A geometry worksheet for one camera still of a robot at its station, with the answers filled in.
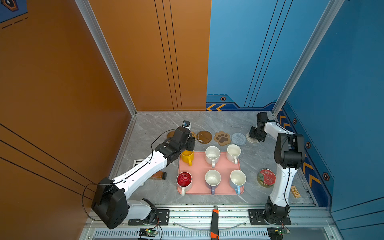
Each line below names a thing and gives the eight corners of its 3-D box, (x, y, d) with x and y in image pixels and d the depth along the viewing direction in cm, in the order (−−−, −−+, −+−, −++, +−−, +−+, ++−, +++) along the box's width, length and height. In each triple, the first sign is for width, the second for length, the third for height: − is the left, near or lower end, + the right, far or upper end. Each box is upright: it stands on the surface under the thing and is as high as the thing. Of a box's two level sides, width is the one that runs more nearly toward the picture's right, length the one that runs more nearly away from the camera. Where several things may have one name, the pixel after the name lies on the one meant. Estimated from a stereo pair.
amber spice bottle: (152, 180, 88) (150, 177, 84) (153, 174, 90) (151, 171, 87) (166, 180, 87) (164, 177, 84) (167, 174, 90) (165, 171, 86)
